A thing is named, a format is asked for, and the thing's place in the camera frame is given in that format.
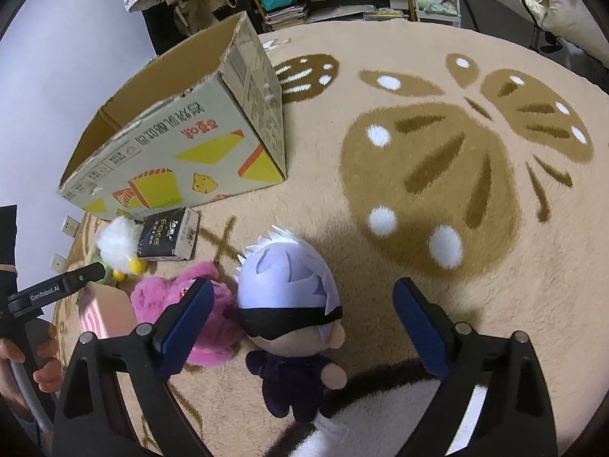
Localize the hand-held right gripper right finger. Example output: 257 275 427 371
392 277 558 457

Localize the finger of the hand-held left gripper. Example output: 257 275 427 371
8 262 107 321

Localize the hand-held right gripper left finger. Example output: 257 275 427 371
52 277 216 457

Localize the white fluffy chick plush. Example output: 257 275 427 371
95 216 146 281

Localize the white-haired blindfolded plush doll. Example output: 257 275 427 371
235 225 350 439

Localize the printed cardboard box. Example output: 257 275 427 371
57 11 287 222

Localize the person's left hand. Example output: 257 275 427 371
0 322 64 416

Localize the pink furry plush toy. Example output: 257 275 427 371
130 261 248 368

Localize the pink swirl box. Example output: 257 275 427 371
77 282 139 341

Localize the beige patterned rug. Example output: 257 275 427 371
50 21 609 457

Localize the black tissue pack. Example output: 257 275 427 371
136 208 201 262

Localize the tan cloth bag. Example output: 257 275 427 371
174 0 225 37

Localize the stack of books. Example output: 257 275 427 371
264 4 310 27

